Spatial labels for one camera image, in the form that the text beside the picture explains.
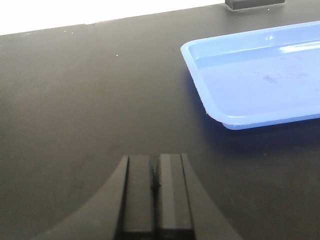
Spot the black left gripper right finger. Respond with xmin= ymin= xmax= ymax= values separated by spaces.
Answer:
xmin=156 ymin=153 xmax=242 ymax=240

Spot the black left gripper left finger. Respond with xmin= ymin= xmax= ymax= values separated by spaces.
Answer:
xmin=35 ymin=155 xmax=155 ymax=240

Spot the blue plastic tray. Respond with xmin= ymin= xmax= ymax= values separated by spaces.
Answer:
xmin=180 ymin=21 xmax=320 ymax=130

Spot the black socket mounting box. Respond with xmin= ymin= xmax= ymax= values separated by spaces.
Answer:
xmin=224 ymin=0 xmax=286 ymax=11

